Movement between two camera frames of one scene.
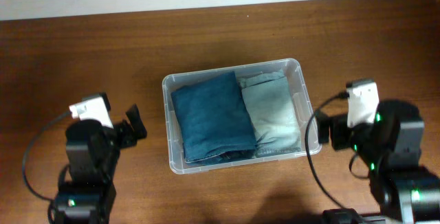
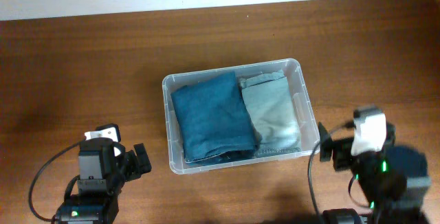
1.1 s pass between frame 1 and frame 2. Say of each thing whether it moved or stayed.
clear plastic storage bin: stayed
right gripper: moved
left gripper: moved
